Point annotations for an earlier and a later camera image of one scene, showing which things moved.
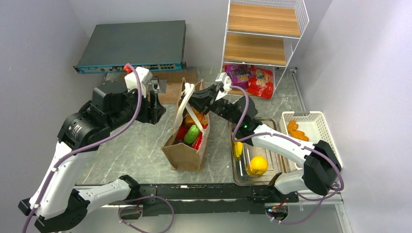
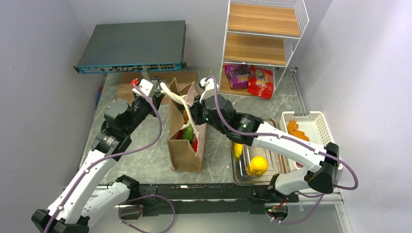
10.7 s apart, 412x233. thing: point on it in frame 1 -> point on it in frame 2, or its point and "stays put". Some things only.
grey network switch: [160, 45] stays put
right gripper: [203, 100] -> [196, 110]
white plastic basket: [309, 126] stays put
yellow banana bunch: [238, 147] stays put
